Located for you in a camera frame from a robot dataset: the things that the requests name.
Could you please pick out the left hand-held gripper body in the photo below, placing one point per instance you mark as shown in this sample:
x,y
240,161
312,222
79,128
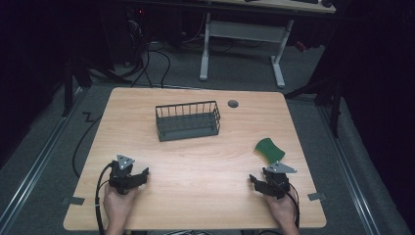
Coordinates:
x,y
121,178

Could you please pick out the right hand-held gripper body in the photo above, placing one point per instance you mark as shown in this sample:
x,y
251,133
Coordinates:
x,y
277,182

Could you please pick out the person's right hand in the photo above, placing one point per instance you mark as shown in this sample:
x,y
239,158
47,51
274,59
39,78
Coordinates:
x,y
283,210

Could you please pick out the green and yellow sponge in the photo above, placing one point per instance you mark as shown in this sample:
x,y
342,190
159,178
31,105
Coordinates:
x,y
269,150

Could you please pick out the grey tape strip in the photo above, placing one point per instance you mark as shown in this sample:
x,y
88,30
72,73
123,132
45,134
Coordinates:
x,y
73,200
316,196

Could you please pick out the grey round table grommet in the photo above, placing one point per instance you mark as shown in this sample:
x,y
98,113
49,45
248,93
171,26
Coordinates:
x,y
233,103

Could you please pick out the black metal stand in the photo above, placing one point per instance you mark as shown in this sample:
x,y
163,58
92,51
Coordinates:
x,y
68,88
334,107

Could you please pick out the small red object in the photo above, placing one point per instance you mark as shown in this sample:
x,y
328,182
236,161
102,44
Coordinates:
x,y
300,46

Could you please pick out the dark computer tower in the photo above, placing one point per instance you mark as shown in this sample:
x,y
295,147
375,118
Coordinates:
x,y
135,29

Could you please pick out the white-legged desk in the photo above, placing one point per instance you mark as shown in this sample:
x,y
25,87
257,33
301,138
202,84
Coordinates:
x,y
248,32

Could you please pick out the metal floor rail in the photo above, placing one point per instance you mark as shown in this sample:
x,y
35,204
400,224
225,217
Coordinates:
x,y
36,166
350,176

